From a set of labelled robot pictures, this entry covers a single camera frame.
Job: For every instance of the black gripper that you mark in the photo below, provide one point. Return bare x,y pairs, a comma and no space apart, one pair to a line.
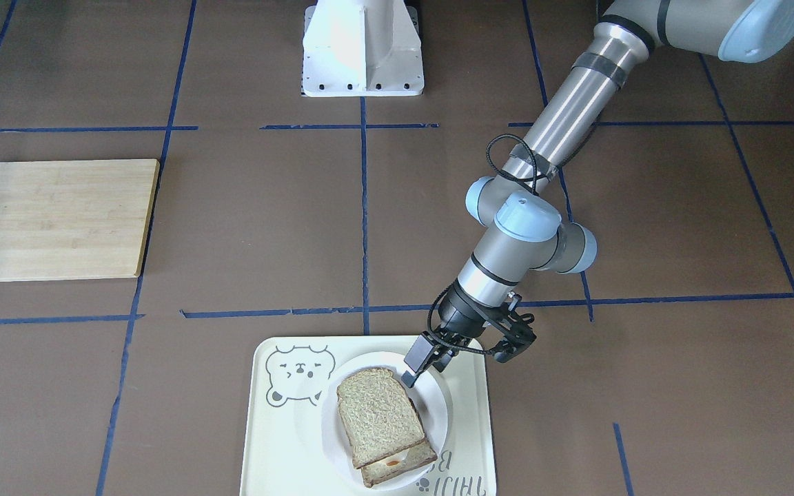
461,314

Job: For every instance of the brown bread slice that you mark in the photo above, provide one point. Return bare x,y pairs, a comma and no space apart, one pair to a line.
373,384

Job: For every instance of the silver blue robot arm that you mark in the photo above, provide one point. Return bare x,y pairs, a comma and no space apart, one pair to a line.
524,232

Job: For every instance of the bread slice under egg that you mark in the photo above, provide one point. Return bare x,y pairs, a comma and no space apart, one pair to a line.
404,468

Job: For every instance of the fried egg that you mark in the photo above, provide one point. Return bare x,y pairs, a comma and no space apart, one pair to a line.
396,460

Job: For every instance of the cream bear serving tray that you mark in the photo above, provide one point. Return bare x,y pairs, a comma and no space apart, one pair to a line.
289,375

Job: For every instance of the wooden cutting board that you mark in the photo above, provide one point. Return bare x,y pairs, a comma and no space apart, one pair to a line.
74,220

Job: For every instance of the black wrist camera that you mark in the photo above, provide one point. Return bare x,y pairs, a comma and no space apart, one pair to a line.
515,328

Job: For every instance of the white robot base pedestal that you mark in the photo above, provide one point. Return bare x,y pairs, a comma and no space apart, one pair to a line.
363,49

